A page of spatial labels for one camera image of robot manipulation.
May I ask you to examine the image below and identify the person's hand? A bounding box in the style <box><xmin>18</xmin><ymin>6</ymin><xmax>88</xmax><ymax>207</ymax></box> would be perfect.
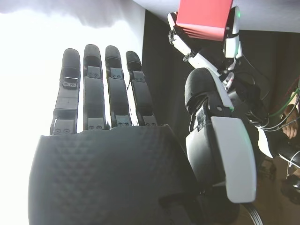
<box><xmin>282</xmin><ymin>104</ymin><xmax>300</xmax><ymax>139</ymax></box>

